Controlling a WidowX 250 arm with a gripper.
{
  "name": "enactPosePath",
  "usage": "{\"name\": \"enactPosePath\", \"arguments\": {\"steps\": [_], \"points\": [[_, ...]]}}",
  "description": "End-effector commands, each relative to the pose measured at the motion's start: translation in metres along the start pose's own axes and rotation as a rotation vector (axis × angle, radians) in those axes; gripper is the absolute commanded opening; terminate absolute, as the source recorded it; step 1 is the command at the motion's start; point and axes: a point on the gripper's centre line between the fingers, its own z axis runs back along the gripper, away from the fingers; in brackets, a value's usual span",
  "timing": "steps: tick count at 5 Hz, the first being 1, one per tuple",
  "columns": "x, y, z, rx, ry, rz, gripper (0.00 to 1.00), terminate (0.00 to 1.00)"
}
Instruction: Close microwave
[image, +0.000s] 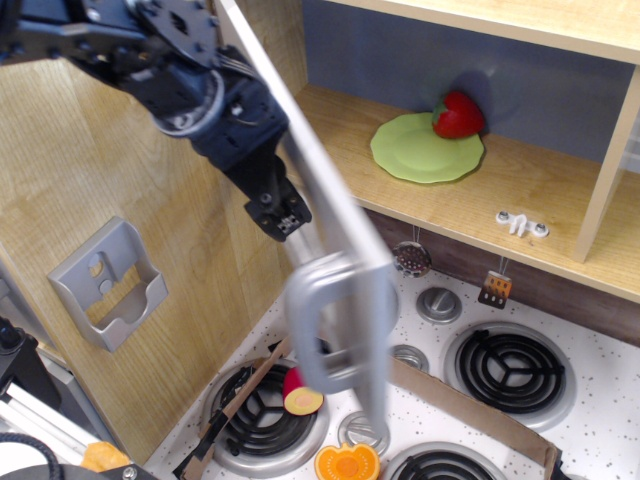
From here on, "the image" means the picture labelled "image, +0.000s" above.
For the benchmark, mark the grey door handle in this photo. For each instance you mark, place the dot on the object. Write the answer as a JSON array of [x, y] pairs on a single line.
[[340, 312]]

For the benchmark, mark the upper grey stove knob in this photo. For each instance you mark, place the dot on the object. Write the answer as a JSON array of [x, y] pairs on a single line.
[[439, 305]]

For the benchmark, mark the white door latch clip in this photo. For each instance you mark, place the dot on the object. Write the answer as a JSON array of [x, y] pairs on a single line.
[[520, 224]]

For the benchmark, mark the green plate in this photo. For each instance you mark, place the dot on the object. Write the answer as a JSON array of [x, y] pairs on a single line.
[[407, 148]]

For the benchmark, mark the hanging orange spatula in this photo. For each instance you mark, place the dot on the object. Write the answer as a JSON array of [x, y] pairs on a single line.
[[496, 287]]

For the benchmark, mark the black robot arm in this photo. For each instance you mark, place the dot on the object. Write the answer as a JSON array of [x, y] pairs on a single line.
[[166, 55]]

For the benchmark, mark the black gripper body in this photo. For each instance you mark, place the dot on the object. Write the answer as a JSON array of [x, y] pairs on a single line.
[[233, 121]]

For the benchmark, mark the hanging silver strainer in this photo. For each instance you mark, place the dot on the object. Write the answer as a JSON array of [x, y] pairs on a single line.
[[410, 257]]

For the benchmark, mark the brown cardboard barrier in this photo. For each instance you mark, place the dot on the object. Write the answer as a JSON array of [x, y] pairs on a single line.
[[492, 422]]

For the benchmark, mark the red toy sweet potato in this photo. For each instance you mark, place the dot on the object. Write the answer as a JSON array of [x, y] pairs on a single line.
[[298, 398]]

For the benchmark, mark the front left stove burner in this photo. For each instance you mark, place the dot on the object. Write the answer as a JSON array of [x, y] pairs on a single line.
[[263, 440]]

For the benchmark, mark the black camera mount equipment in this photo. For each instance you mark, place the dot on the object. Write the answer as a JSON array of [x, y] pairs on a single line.
[[37, 441]]

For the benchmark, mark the red toy strawberry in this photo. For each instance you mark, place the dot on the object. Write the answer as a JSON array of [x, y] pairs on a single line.
[[456, 116]]

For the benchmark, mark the front right stove burner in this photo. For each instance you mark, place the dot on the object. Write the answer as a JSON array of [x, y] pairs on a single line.
[[441, 460]]

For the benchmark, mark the lower grey stove knob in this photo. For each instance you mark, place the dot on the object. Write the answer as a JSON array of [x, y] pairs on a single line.
[[355, 429]]

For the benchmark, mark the back right stove burner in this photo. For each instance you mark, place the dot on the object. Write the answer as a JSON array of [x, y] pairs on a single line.
[[514, 369]]

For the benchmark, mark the orange toy pumpkin half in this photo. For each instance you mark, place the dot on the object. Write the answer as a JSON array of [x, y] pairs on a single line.
[[358, 462]]

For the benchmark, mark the grey microwave door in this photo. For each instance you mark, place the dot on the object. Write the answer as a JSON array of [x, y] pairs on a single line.
[[339, 224]]

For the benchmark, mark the orange toy chip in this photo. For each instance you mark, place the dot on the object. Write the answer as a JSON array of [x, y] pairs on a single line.
[[103, 456]]

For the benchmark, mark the grey stove knob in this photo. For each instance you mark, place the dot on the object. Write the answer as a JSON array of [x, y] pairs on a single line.
[[355, 429], [411, 356], [439, 305]]

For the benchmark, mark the stove burner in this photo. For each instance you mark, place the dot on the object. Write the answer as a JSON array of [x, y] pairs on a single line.
[[263, 440], [514, 369], [441, 460]]

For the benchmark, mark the middle grey stove knob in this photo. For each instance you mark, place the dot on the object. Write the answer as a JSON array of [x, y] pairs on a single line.
[[411, 356]]

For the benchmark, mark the grey wall phone holder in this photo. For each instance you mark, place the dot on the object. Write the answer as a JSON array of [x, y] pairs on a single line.
[[101, 263]]

